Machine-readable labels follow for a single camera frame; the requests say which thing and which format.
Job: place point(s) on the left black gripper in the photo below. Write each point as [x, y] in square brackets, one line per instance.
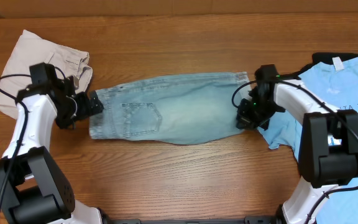
[95, 102]

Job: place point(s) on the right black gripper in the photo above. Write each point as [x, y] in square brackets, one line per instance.
[243, 115]

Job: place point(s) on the light blue denim shorts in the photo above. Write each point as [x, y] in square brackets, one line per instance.
[179, 109]

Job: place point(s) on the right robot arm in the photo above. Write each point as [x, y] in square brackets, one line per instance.
[328, 156]

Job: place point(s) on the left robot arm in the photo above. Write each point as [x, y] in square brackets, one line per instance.
[33, 189]

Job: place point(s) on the folded beige shorts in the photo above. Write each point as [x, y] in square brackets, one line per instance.
[35, 60]

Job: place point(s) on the black garment under pile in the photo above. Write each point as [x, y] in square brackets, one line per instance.
[325, 57]

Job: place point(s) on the light blue printed t-shirt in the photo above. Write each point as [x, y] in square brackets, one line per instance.
[337, 84]

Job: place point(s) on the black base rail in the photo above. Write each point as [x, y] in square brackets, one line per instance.
[191, 221]

